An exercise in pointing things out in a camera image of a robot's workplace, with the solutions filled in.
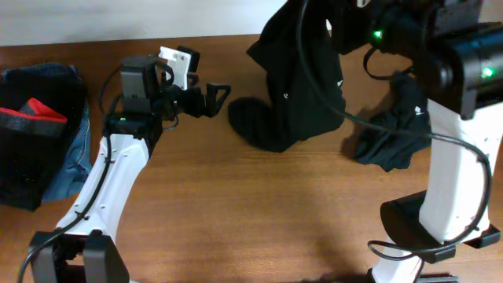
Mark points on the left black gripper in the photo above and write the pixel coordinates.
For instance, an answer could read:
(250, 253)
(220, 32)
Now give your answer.
(201, 103)

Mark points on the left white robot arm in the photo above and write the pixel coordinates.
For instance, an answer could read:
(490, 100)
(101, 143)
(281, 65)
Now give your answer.
(155, 89)

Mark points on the black t-shirt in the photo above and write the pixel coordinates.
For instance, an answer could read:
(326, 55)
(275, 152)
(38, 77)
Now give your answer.
(303, 78)

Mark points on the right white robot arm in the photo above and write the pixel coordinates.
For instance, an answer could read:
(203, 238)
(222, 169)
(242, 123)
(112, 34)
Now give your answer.
(458, 61)

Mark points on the black red folded garment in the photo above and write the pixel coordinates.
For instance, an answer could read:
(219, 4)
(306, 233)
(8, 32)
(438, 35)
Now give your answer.
(31, 141)

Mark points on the folded blue jeans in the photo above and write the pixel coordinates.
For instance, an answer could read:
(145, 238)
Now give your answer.
(70, 157)

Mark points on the crumpled black garment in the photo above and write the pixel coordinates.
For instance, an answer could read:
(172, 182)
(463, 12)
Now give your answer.
(392, 149)

